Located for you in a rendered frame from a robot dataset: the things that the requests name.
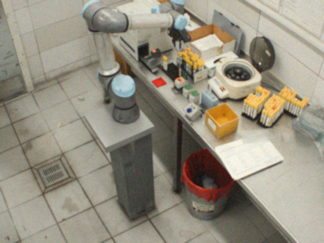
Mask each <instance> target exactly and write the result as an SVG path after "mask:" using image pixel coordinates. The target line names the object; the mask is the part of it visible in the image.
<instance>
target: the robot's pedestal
mask: <svg viewBox="0 0 324 243"><path fill-rule="evenodd" d="M109 154H110V158H111V164H112V168H113V174H114V178H115V185H116V191H117V197H118V202H119V203H120V205H121V206H122V207H123V209H124V210H125V212H126V214H127V215H128V216H129V217H130V219H131V221H133V220H134V219H136V218H139V217H141V216H142V215H144V214H146V213H149V212H150V211H152V210H154V209H155V200H154V176H153V153H152V133H150V134H148V135H145V136H143V137H141V138H139V139H137V140H135V141H132V142H130V143H128V144H126V145H124V146H121V147H119V148H118V149H115V150H112V151H110V152H109Z"/></svg>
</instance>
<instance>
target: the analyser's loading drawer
mask: <svg viewBox="0 0 324 243"><path fill-rule="evenodd" d="M138 56H139V58H140V59H141V60H142V61H143V62H144V63H145V64H147V65H148V66H149V68H150V69H151V70H152V72H155V71H158V70H159V69H161V63H160V64H159V63H157V62H156V58H155V59H154V58H153V57H152V54H151V55H150V54H148V53H147V52H146V51H143V52H141V53H138Z"/></svg>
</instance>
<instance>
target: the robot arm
mask: <svg viewBox="0 0 324 243"><path fill-rule="evenodd" d="M184 4H185V3H184V0H170V1H168V2H166V3H163V4H159V5H157V6H154V7H152V8H151V14H126V13H117V12H115V11H113V10H111V9H110V8H108V7H107V6H106V5H104V3H103V2H101V1H99V0H91V1H89V2H88V3H86V4H84V7H83V9H82V12H81V13H82V16H83V19H85V20H86V23H87V26H88V30H89V31H90V32H92V35H93V38H94V44H95V48H96V50H97V56H98V59H99V62H100V66H99V68H98V71H97V78H98V80H99V81H100V83H101V84H102V85H103V86H104V87H105V88H106V89H107V90H108V91H109V92H110V94H111V95H112V96H113V100H114V107H113V111H112V116H113V119H114V120H115V121H116V122H117V123H119V124H131V123H134V122H136V121H137V120H138V118H139V115H140V112H139V106H138V105H137V103H136V96H135V84H134V81H133V79H132V78H130V77H129V76H125V75H123V74H122V73H121V71H120V67H119V63H118V62H116V60H115V56H114V53H113V46H112V42H111V35H110V33H111V34H120V33H126V32H127V31H128V30H143V29H152V28H167V35H169V36H170V37H171V38H172V41H171V43H172V45H173V46H174V48H175V50H176V51H177V52H179V48H180V49H182V48H183V45H184V44H185V43H187V42H190V41H191V39H192V38H191V36H190V35H189V34H188V32H187V31H186V30H185V27H186V26H187V19H186V17H185V11H184ZM168 30H169V33H168Z"/></svg>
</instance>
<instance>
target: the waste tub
mask: <svg viewBox="0 0 324 243"><path fill-rule="evenodd" d="M239 118H240V117H239V116H238V115H237V114H236V113H235V112H234V111H233V110H232V109H231V108H230V107H229V106H228V105H227V104H226V103H224V104H221V105H218V106H216V107H213V108H211V109H208V110H206V113H205V125H206V126H207V127H208V128H209V129H210V130H211V131H212V133H213V134H214V135H215V136H216V137H217V139H219V138H222V137H224V136H227V135H228V134H231V133H232V132H235V131H237V128H238V122H239Z"/></svg>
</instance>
